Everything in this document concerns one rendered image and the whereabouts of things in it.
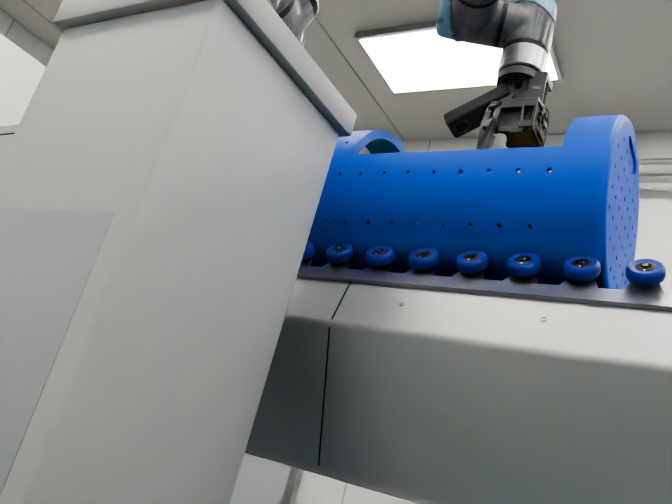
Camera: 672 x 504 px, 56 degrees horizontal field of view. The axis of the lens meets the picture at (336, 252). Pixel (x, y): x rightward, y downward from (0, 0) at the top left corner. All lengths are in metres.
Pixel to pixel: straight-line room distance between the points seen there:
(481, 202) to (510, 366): 0.24
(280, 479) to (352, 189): 4.19
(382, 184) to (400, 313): 0.22
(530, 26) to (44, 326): 0.85
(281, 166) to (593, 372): 0.46
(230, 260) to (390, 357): 0.27
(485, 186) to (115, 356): 0.54
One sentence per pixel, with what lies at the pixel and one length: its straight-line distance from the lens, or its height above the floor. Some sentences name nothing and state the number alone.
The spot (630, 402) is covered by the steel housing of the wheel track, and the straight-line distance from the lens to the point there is 0.80.
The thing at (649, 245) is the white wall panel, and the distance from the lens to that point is 4.71.
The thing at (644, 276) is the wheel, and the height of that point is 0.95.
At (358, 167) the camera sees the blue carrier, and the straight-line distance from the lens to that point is 1.04.
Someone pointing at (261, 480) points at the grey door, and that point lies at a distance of 5.19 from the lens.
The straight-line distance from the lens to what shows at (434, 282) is 0.92.
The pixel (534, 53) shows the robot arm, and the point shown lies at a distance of 1.12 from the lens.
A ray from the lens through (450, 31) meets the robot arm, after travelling 1.15.
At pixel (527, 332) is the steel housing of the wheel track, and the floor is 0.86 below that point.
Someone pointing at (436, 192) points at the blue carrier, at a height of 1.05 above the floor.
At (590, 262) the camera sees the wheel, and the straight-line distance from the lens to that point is 0.88.
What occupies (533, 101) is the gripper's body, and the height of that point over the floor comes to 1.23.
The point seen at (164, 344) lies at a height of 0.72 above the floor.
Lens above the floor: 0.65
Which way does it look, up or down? 18 degrees up
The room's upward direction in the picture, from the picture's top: 16 degrees clockwise
